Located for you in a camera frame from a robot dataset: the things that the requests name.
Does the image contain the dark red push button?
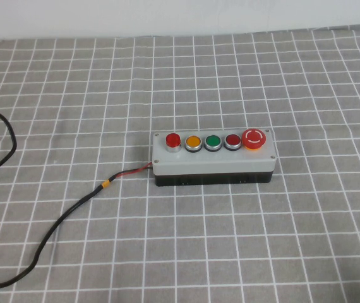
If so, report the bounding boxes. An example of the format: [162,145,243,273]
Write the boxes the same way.
[224,133,243,152]

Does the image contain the black cable with red wire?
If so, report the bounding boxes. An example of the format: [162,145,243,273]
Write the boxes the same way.
[0,162,154,289]

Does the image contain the grey white-checked tablecloth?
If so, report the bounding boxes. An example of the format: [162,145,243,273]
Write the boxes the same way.
[0,26,360,303]

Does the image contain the grey and black button box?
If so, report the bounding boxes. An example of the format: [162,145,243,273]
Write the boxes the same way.
[152,128,277,187]

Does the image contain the red illuminated push button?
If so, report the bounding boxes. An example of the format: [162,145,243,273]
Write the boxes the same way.
[164,133,183,153]

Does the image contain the green push button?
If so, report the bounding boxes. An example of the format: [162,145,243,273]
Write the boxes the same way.
[203,134,223,153]

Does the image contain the red emergency stop mushroom button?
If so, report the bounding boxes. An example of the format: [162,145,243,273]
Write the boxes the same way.
[241,128,267,152]

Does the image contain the yellow push button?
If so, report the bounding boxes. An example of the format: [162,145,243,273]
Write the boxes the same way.
[184,134,204,153]

